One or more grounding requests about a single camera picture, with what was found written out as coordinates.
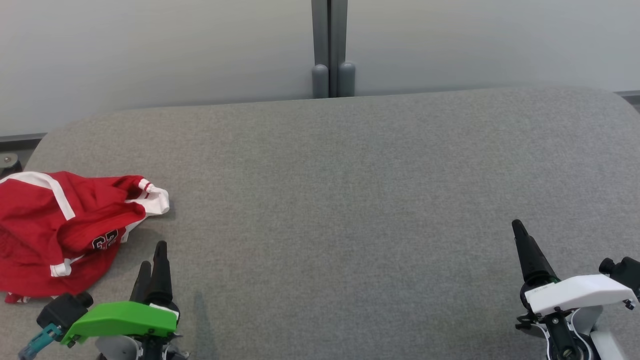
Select left camera cable teal plug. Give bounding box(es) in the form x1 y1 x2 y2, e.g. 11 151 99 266
19 323 63 360

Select red shorts with white stripe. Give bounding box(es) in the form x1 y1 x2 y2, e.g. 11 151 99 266
0 220 126 305

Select grey vertical wall post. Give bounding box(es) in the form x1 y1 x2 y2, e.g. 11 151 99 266
310 0 357 99

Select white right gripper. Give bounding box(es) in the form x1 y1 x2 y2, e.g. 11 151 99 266
511 218 639 317

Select round metal floor fitting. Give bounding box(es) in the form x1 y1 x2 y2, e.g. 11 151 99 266
0 153 22 177

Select red and white jersey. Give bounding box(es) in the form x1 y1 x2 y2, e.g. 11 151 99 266
0 171 171 253

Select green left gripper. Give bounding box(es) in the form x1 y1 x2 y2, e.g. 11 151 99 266
60 241 180 347

